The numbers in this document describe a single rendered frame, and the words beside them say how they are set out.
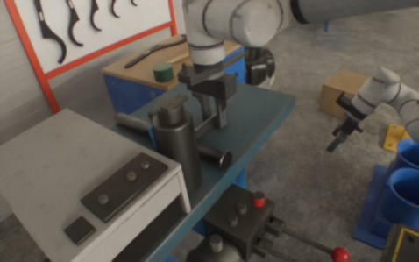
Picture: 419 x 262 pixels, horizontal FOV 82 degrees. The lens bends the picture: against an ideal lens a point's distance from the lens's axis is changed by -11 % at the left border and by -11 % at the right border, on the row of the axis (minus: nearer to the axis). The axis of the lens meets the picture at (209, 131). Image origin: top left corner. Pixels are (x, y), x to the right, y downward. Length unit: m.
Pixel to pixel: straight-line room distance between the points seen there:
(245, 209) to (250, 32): 0.35
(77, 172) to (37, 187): 0.07
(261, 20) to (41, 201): 0.48
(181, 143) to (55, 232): 0.25
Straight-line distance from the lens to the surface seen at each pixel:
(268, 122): 0.76
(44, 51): 2.20
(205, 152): 0.61
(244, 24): 0.49
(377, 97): 1.04
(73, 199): 0.47
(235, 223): 0.57
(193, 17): 0.60
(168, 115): 0.46
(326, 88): 2.73
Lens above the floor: 1.49
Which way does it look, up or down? 36 degrees down
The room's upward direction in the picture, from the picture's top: 7 degrees counter-clockwise
